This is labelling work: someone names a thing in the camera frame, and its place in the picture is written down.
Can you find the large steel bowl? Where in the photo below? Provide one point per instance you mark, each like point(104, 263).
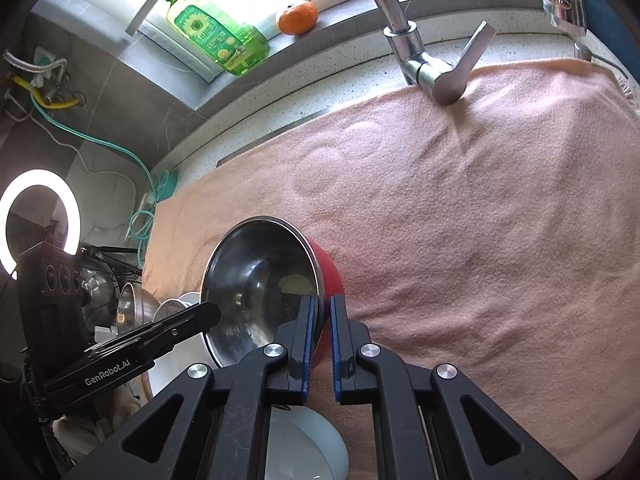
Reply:
point(140, 305)

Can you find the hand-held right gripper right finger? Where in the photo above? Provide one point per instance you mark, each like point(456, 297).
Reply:
point(336, 345)

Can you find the floral rim plate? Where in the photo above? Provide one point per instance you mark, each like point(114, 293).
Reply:
point(175, 305)

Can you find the green dish soap bottle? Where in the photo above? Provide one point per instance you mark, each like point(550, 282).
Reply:
point(225, 35)

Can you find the grey window sill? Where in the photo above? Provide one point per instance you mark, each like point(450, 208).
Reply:
point(345, 22)

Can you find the black tripod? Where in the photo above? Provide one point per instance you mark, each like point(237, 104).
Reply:
point(110, 250)

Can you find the orange fruit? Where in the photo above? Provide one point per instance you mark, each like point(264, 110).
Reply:
point(297, 17)

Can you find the white extension socket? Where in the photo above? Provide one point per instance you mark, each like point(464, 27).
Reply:
point(147, 200)

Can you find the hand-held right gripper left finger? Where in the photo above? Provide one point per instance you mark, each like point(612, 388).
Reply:
point(310, 340)

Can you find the white wall socket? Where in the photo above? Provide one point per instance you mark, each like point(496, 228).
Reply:
point(42, 55)

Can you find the white leaf print plate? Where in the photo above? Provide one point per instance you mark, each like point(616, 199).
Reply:
point(170, 362)

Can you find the red steel bowl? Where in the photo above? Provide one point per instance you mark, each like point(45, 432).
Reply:
point(250, 270)

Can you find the chrome faucet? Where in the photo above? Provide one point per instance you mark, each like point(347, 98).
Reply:
point(395, 10)

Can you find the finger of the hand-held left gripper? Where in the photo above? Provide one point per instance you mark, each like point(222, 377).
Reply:
point(190, 317)

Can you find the pink fringed towel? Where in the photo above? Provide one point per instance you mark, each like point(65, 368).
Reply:
point(475, 235)

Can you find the light blue bowl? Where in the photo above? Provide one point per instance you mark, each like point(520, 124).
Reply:
point(305, 440)

